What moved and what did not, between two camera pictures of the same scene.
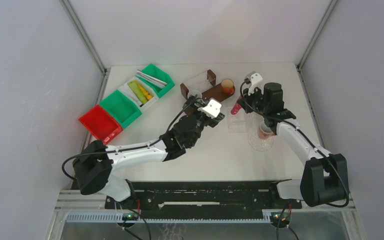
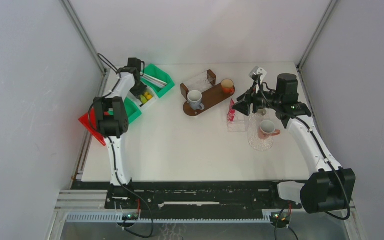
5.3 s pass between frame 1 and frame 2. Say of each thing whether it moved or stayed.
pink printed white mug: stayed
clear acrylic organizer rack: stayed
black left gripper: moved
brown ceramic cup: stayed
